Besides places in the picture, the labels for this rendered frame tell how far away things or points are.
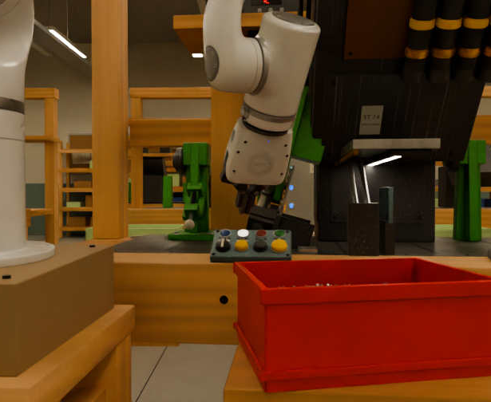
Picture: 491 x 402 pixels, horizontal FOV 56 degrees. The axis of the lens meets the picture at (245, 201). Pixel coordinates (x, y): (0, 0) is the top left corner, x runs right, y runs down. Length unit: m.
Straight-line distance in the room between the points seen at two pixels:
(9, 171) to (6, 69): 0.12
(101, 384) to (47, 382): 0.23
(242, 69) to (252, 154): 0.15
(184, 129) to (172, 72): 10.05
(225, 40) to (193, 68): 10.93
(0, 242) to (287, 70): 0.43
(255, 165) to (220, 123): 0.73
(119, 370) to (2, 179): 0.32
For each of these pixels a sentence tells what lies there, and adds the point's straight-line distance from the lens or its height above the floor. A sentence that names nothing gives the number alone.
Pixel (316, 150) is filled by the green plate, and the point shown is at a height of 1.13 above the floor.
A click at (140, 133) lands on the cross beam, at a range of 1.62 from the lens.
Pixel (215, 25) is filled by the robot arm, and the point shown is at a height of 1.25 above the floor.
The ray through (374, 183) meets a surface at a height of 1.05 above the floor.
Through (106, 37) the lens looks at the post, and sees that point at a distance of 1.63.
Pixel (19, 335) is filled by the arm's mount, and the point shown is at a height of 0.89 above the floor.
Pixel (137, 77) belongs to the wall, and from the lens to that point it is 11.76.
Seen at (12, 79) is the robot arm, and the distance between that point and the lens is 0.66.
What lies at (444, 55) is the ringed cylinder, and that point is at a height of 1.29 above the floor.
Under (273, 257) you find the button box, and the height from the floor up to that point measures 0.91.
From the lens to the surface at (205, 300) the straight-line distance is 0.87.
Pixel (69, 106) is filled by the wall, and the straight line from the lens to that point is 12.12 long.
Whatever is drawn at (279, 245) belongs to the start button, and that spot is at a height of 0.93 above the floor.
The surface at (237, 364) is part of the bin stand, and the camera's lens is 0.66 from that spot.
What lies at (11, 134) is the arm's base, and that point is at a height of 1.10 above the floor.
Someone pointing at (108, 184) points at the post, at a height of 1.05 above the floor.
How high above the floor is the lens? 1.03
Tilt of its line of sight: 1 degrees down
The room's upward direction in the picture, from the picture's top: straight up
